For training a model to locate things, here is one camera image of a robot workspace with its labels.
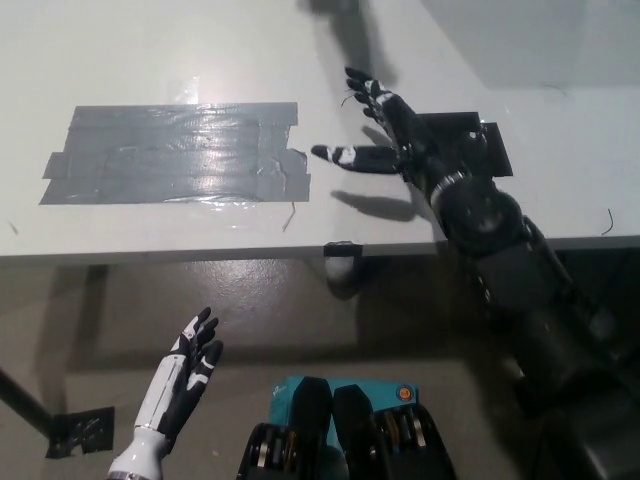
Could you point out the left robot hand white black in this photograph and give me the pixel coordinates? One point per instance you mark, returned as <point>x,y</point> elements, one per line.
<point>182,380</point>

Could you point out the grey duct tape patch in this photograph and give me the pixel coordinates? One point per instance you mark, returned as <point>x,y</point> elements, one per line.
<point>175,155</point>

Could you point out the black tape floor patch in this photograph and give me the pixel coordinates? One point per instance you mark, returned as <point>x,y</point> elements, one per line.
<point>82,431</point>

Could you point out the white table leg foot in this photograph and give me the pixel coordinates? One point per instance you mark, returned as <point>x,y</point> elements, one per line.
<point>336,270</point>

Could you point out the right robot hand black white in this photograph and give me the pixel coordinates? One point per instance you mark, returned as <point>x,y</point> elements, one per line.
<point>400,135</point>

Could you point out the black slanted pole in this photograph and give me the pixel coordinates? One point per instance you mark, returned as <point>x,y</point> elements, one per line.
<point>25,402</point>

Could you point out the black tape table edge piece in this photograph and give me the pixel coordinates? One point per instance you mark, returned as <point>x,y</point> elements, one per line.
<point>342,248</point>

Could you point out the black tape square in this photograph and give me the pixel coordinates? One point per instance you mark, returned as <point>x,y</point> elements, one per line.
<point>450,125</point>

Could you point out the teal box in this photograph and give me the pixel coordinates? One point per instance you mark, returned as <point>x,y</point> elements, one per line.
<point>387,392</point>

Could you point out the black robot torso blocks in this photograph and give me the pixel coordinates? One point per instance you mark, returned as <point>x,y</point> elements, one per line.
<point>350,440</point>

